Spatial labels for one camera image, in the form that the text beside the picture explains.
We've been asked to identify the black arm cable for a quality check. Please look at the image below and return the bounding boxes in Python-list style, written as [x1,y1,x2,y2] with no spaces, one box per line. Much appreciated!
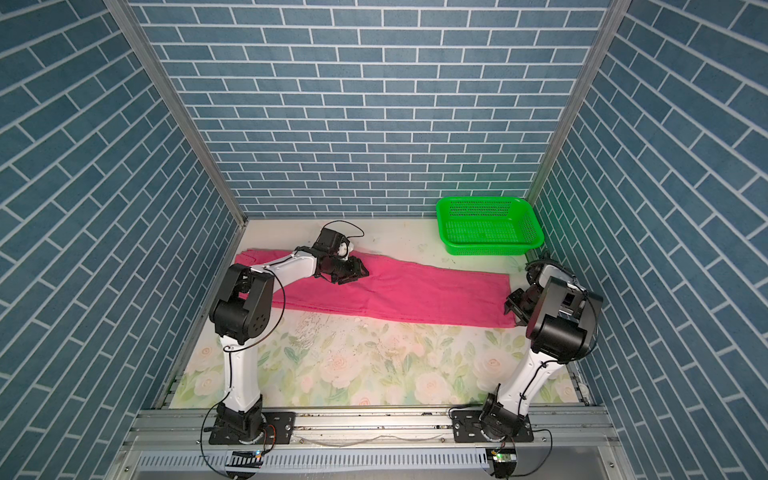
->
[200,219,367,480]
[446,287,601,478]

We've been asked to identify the aluminium front rail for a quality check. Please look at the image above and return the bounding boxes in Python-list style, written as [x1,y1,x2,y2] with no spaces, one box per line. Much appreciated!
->
[122,404,619,452]

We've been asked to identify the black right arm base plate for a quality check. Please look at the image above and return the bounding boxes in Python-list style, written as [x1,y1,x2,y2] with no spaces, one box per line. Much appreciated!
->
[448,408,534,443]

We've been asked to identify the green plastic basket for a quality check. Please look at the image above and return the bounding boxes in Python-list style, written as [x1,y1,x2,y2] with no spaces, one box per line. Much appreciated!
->
[436,197,545,256]

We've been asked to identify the pink long pants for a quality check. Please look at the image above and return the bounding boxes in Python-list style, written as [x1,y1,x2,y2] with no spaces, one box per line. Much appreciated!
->
[234,249,515,328]

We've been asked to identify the aluminium left corner post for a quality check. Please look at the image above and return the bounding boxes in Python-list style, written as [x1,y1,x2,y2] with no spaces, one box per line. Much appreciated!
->
[104,0,247,228]

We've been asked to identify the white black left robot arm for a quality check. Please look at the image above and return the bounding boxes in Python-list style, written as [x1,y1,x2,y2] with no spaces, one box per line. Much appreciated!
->
[209,226,369,444]

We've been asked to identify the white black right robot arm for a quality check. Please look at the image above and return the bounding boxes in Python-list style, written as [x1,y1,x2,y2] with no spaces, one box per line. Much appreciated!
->
[480,259,603,441]

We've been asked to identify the aluminium corner post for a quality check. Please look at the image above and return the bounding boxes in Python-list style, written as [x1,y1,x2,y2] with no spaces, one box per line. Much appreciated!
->
[104,0,247,228]
[525,0,631,205]

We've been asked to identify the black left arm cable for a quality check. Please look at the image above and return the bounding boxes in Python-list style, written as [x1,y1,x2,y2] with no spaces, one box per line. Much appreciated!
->
[200,219,367,480]

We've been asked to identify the floral table mat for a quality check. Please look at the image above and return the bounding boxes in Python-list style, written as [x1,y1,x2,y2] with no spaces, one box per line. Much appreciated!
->
[167,217,580,410]

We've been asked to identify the aluminium right corner post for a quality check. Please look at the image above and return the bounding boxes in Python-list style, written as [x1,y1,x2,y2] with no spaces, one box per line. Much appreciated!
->
[525,0,631,205]

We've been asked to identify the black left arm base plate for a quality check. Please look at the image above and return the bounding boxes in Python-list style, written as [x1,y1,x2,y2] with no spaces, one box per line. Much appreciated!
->
[204,411,296,447]

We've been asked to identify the white slotted cable duct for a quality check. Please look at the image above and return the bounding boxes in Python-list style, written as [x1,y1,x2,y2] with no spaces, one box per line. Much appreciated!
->
[137,448,488,474]

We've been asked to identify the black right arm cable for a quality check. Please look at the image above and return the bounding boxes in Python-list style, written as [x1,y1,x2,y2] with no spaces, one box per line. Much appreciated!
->
[446,287,601,478]

